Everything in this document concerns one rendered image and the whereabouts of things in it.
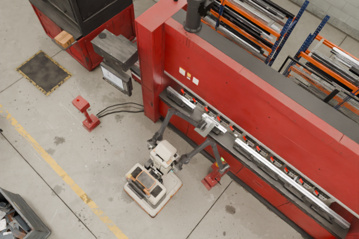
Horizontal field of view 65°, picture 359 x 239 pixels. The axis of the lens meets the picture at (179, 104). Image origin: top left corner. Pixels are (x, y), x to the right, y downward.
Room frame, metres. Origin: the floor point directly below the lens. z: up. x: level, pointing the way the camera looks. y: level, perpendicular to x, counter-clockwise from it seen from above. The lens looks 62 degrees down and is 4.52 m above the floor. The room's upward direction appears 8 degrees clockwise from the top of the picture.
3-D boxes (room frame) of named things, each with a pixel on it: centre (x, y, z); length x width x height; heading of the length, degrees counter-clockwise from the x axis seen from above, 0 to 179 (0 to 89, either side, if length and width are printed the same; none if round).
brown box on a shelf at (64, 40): (2.72, 1.91, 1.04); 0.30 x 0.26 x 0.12; 55
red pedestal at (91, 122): (1.80, 1.45, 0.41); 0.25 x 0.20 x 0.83; 147
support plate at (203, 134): (1.59, -0.39, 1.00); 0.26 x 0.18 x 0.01; 147
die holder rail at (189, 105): (2.01, -0.01, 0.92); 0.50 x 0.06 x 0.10; 57
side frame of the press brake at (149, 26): (2.39, 0.25, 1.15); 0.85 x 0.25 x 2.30; 147
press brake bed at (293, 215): (1.32, -0.99, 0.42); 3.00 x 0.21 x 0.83; 57
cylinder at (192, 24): (2.11, -0.09, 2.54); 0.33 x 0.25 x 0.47; 57
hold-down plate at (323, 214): (0.68, -1.95, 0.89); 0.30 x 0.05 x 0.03; 57
